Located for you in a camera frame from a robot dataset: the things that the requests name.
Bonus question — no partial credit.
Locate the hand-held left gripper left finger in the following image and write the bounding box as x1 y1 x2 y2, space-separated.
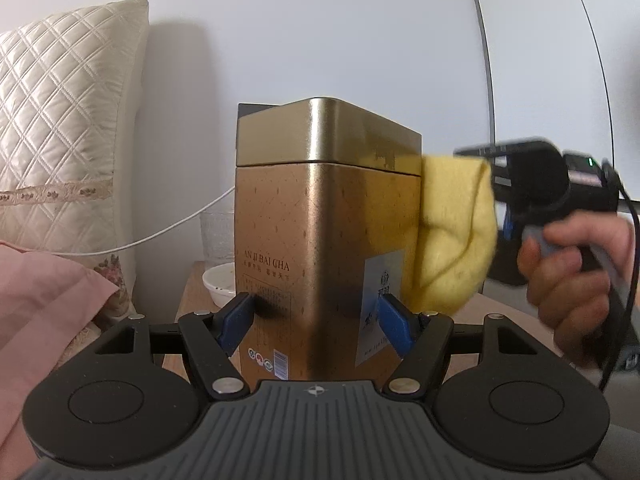
92 292 256 396

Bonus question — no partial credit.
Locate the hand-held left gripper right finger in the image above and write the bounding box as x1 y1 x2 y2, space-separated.
376 292 548 396

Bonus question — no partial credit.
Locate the yellow cleaning cloth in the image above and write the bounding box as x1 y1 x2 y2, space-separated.
402 154 499 313

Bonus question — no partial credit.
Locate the gold tea tin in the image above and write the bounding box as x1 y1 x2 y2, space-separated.
235 96 423 383

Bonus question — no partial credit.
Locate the person's right hand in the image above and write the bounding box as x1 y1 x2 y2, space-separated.
516 209 640 372

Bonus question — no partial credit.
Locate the white ceramic bowl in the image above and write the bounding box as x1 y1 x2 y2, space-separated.
202 261 237 307

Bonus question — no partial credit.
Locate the wooden nightstand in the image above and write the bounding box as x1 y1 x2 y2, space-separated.
164 260 566 386

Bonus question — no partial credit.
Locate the clear glass cup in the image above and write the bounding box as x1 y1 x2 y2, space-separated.
200 209 237 268

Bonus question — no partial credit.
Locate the white wardrobe with grey trim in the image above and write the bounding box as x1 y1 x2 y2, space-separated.
462 0 640 221

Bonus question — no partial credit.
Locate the pink bedsheet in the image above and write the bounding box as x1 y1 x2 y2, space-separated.
0 240 119 480

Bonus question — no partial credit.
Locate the cream quilted headboard cushion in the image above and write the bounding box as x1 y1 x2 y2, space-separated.
0 0 150 321

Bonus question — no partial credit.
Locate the white charging cable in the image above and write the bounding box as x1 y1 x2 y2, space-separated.
65 185 238 257

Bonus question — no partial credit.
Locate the grey wall socket panel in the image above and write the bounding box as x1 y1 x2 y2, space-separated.
238 103 284 119

